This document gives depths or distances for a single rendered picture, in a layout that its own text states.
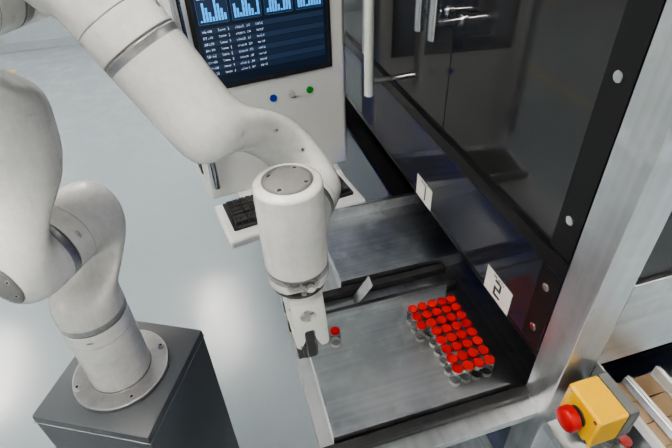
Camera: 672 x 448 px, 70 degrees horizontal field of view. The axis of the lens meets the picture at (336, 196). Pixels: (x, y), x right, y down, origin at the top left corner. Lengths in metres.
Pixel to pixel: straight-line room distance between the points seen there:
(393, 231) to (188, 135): 0.86
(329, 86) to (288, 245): 1.04
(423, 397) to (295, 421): 1.04
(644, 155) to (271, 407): 1.66
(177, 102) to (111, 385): 0.70
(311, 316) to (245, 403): 1.40
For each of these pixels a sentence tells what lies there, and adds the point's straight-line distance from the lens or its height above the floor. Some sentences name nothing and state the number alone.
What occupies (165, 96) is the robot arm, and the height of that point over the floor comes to 1.53.
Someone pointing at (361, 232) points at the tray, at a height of 0.88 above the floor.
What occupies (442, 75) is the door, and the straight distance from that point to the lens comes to 1.05.
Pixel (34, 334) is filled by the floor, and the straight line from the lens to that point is 2.61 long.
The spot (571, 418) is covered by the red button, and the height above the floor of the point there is 1.01.
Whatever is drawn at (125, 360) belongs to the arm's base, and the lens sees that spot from 1.05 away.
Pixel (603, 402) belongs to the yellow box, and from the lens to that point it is 0.89.
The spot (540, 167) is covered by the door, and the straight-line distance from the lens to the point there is 0.81.
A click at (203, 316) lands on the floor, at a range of 2.34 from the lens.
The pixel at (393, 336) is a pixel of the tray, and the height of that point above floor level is 0.88.
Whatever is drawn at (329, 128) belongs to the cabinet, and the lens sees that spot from 1.62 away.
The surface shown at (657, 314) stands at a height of 1.12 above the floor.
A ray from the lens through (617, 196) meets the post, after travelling 0.69.
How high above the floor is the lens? 1.73
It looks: 37 degrees down
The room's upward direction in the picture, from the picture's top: 2 degrees counter-clockwise
